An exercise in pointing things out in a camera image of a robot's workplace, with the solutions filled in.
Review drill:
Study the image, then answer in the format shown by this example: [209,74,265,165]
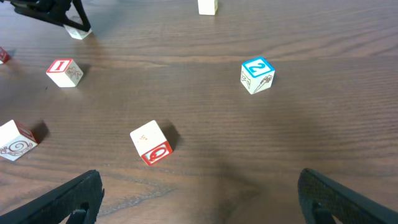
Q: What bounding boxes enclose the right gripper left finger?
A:
[1,170,104,224]

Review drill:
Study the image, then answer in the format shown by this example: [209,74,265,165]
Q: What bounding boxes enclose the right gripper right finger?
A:
[297,168,397,224]

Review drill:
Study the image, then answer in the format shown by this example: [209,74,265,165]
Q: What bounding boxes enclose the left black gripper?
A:
[10,0,91,32]

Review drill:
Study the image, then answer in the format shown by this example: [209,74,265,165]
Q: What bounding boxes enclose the red letter A block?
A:
[64,25,92,40]

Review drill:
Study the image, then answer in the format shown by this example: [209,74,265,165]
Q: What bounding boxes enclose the red letter I block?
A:
[46,58,83,88]

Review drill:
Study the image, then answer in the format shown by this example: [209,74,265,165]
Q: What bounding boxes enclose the plain white wooden block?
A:
[0,47,10,64]

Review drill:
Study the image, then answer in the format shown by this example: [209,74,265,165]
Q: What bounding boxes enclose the white block blue side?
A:
[1,119,38,161]

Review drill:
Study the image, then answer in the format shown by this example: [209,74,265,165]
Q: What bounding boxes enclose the white block red Q side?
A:
[130,120,173,166]

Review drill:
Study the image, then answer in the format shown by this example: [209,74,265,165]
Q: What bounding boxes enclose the blue number 2 block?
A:
[240,57,275,95]

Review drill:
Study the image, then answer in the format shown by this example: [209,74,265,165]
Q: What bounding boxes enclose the white block far right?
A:
[198,0,218,16]

